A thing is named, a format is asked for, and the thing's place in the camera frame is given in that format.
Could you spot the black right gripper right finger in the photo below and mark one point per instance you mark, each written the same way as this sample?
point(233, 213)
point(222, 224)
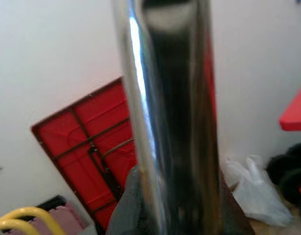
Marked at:
point(232, 215)

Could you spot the red folded table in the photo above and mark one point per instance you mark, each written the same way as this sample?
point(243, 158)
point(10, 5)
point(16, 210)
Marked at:
point(67, 137)

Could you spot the white plastic shopping bag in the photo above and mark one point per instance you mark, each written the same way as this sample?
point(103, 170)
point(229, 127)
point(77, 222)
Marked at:
point(258, 195)

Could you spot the pink foam mat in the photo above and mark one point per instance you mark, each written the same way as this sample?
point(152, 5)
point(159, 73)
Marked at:
point(67, 218)

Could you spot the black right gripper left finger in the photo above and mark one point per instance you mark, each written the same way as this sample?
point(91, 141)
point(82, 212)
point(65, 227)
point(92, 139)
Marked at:
point(131, 215)

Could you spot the black dumbbell with red mark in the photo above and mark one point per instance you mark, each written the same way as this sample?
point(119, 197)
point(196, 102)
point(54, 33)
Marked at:
point(278, 169)
point(292, 181)

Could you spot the yellow metal frame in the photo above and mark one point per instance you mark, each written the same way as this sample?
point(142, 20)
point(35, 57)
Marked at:
point(30, 211)

